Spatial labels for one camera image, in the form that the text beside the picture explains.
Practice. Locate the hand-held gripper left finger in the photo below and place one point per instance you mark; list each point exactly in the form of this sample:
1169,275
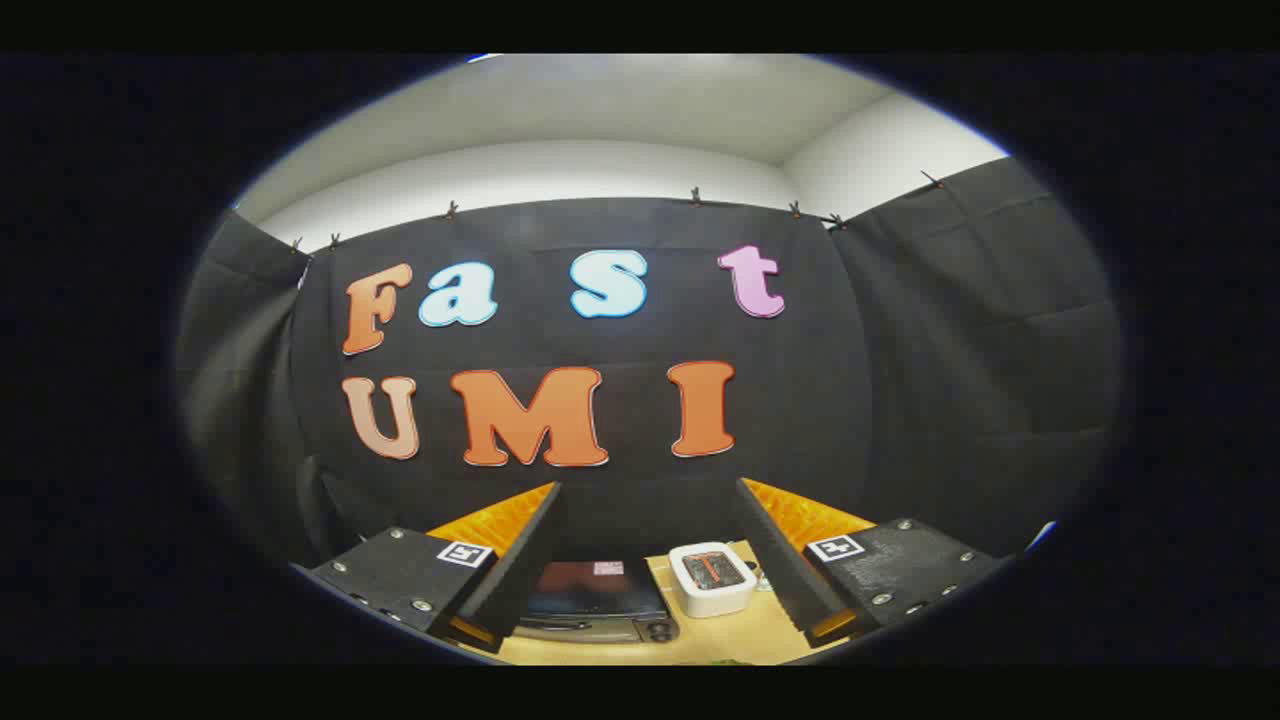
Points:
520,570

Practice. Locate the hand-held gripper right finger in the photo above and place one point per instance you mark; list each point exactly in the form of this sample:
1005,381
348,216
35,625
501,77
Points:
775,560

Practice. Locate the black toaster oven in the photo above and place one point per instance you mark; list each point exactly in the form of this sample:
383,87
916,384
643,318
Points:
590,600

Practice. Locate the white pop-up toaster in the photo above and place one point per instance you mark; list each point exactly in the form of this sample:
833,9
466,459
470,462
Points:
712,590

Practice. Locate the row of black cloth clips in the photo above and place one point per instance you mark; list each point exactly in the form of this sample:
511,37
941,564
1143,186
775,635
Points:
695,195

